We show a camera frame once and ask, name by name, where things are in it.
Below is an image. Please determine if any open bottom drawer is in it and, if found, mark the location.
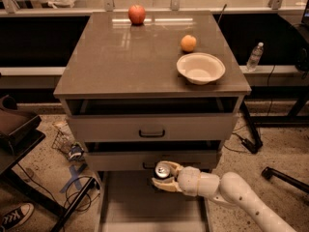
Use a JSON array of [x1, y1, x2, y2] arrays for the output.
[[95, 170, 211, 232]]

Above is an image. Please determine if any middle drawer with handle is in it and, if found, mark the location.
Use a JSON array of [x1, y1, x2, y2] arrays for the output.
[[84, 150, 220, 171]]

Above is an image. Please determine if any drawer with handle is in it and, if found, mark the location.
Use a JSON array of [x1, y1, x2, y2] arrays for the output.
[[84, 150, 220, 171], [68, 114, 238, 142]]

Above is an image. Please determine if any black chair leg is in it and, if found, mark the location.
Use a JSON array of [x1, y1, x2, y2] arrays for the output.
[[262, 167, 309, 193]]

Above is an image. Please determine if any black power adapter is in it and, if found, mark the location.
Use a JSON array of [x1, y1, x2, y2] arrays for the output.
[[236, 133, 258, 154]]

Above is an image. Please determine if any orange fruit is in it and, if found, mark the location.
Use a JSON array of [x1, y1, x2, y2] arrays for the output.
[[181, 35, 196, 52]]

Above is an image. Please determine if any blue pepsi can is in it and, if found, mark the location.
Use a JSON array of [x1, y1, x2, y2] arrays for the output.
[[154, 162, 171, 180]]

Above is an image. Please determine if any black cable on floor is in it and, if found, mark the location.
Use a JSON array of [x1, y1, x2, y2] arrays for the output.
[[15, 161, 101, 213]]

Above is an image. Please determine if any wire basket on floor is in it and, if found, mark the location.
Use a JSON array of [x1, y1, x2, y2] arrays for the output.
[[52, 121, 84, 161]]

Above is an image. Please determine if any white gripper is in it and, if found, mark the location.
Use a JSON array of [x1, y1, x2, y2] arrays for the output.
[[152, 160, 220, 197]]

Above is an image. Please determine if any clear water bottle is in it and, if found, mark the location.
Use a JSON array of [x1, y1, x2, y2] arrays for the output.
[[246, 43, 264, 72]]

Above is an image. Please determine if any black white sneaker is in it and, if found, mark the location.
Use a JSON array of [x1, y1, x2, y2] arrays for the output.
[[0, 203, 34, 232]]

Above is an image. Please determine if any white paper bowl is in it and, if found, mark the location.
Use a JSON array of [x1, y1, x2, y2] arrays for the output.
[[177, 53, 226, 85]]

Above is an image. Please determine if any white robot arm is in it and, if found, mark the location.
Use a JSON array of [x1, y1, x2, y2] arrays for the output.
[[152, 160, 296, 232]]

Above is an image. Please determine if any grey drawer cabinet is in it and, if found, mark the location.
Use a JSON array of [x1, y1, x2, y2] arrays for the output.
[[53, 11, 252, 232]]

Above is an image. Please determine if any red apple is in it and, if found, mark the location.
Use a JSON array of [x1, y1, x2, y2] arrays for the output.
[[127, 5, 146, 25]]

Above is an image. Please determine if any black table leg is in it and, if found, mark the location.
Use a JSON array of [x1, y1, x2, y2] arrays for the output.
[[240, 101, 263, 151]]

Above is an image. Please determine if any dark brown chair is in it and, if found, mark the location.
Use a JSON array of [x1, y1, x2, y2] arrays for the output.
[[0, 95, 45, 174]]

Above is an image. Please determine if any top drawer with handle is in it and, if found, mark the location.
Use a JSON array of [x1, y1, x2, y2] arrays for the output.
[[68, 114, 238, 142]]

